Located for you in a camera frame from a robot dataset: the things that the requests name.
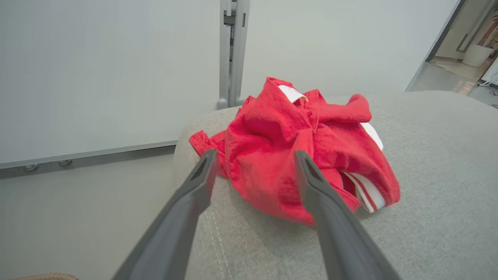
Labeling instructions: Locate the grey metal partition post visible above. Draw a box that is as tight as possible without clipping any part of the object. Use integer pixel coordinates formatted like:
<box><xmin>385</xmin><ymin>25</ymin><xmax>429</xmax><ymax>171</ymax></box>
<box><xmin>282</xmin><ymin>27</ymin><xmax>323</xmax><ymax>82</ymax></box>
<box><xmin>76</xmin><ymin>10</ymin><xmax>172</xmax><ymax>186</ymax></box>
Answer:
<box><xmin>217</xmin><ymin>0</ymin><xmax>250</xmax><ymax>110</ymax></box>

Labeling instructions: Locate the white basket with woven rim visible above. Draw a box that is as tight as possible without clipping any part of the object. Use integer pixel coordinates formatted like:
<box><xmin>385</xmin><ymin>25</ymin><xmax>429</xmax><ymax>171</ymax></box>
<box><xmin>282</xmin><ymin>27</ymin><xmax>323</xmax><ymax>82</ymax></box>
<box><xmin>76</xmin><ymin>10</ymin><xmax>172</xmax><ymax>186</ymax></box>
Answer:
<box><xmin>12</xmin><ymin>272</ymin><xmax>80</xmax><ymax>280</ymax></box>

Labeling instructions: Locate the grey partition base rail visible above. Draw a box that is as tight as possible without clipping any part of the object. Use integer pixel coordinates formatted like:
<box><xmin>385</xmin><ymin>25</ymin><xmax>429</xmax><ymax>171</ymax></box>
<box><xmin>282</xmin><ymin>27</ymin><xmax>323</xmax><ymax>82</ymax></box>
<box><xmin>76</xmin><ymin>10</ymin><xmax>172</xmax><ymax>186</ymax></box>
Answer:
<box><xmin>0</xmin><ymin>140</ymin><xmax>177</xmax><ymax>179</ymax></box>

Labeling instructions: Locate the dark door frame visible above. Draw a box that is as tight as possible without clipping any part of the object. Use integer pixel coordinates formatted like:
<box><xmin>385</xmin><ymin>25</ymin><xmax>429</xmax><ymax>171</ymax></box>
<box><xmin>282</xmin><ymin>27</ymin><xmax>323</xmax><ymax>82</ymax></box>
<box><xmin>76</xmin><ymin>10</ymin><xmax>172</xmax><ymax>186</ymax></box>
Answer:
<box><xmin>425</xmin><ymin>0</ymin><xmax>466</xmax><ymax>63</ymax></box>

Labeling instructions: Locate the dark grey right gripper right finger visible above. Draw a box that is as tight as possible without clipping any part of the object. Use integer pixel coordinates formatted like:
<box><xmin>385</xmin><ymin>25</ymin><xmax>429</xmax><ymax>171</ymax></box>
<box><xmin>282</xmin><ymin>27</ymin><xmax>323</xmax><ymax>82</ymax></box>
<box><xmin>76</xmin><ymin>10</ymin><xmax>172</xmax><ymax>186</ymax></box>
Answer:
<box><xmin>294</xmin><ymin>150</ymin><xmax>401</xmax><ymax>280</ymax></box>

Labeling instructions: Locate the white round bin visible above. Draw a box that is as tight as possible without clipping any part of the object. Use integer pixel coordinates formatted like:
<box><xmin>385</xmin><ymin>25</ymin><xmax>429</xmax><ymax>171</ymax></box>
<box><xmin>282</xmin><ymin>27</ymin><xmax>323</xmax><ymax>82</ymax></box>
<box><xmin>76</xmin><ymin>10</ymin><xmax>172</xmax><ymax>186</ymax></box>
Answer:
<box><xmin>462</xmin><ymin>44</ymin><xmax>494</xmax><ymax>68</ymax></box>

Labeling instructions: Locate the red and white cloth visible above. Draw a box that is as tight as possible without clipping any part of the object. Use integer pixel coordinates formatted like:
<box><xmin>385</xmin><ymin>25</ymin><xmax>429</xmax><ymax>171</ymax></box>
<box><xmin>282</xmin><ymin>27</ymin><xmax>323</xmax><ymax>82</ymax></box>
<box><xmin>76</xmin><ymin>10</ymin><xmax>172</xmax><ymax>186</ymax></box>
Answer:
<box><xmin>189</xmin><ymin>77</ymin><xmax>401</xmax><ymax>226</ymax></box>

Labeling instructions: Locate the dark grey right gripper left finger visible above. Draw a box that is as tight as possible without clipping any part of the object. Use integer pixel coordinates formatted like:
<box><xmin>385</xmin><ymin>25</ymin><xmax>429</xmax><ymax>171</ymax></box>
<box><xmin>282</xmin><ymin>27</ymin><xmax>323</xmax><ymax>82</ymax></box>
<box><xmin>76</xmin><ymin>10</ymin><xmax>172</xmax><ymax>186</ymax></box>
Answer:
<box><xmin>112</xmin><ymin>149</ymin><xmax>219</xmax><ymax>280</ymax></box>

